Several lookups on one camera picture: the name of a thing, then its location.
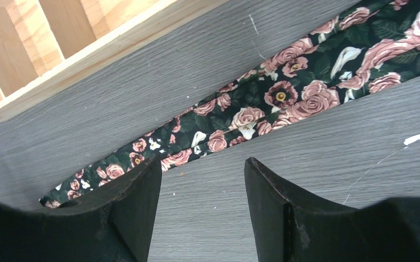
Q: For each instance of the pink floral black tie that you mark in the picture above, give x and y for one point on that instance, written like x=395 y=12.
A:
x=370 y=47

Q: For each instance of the wooden compartment tray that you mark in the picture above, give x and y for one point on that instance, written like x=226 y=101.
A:
x=47 y=46

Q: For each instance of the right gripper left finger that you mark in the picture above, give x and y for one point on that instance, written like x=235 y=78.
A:
x=111 y=223

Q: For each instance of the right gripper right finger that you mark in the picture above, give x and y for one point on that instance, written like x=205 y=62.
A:
x=291 y=223

